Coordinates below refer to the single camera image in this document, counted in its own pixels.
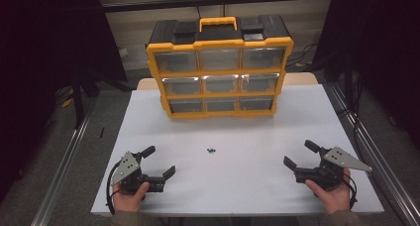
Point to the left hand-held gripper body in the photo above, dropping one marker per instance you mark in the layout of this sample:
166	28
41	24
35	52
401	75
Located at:
127	166

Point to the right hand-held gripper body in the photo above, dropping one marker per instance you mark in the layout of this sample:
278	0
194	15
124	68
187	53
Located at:
340	158

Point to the small dark screws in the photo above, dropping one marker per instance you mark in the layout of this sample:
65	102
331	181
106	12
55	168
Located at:
211	150

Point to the yellow black organizer cabinet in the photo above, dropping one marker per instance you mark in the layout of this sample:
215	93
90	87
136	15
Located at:
218	42

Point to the person's left hand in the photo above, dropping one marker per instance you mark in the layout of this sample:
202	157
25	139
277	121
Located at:
128	202

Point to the person's right hand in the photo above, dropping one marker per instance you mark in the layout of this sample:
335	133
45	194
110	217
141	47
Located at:
336	199

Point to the small black marker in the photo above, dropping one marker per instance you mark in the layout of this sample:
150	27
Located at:
102	132

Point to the grid of clear bins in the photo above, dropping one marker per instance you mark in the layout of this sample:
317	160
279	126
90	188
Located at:
181	86

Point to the black metal stand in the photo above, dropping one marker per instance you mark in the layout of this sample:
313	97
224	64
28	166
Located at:
77	100

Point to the yellow floor scrap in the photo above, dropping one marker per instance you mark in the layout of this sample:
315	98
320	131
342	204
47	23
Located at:
67	102

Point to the black curtain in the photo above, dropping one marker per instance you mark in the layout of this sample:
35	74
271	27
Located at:
379	37
39	54

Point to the black horizontal bar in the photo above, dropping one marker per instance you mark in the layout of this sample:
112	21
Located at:
165	4

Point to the aluminium floor rail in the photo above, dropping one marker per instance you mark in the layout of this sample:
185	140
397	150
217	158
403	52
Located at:
379	156
62	173

